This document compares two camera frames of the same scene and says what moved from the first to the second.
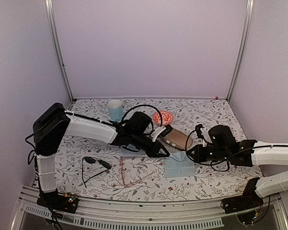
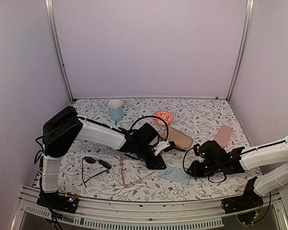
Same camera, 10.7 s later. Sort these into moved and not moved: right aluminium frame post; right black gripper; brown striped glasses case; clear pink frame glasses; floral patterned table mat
Moved: right black gripper
Not moved: clear pink frame glasses; floral patterned table mat; brown striped glasses case; right aluminium frame post
